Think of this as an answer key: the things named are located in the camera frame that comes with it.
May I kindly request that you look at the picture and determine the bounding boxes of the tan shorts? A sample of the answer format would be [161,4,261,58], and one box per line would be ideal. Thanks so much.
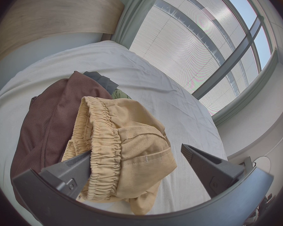
[61,96,178,215]

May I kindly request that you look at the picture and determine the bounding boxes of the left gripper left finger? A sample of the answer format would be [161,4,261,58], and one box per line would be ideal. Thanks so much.
[40,150,92,200]

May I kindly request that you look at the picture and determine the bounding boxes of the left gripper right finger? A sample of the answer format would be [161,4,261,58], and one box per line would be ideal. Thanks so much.
[181,144,245,200]

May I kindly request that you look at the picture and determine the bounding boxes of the black garment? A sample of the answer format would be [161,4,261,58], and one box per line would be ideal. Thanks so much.
[83,71,119,96]

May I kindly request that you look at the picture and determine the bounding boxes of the brown garment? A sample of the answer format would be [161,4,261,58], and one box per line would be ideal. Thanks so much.
[10,71,114,207]

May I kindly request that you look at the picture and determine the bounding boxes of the grey-green curtain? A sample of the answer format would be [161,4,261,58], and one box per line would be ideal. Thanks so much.
[110,0,173,49]

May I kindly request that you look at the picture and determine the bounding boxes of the green garment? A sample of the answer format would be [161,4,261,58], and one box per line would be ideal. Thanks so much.
[111,89,132,101]

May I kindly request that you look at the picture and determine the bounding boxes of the bed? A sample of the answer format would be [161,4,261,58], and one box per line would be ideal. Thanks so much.
[0,0,228,219]

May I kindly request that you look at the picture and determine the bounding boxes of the window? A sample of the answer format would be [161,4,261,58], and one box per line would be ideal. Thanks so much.
[128,0,278,117]

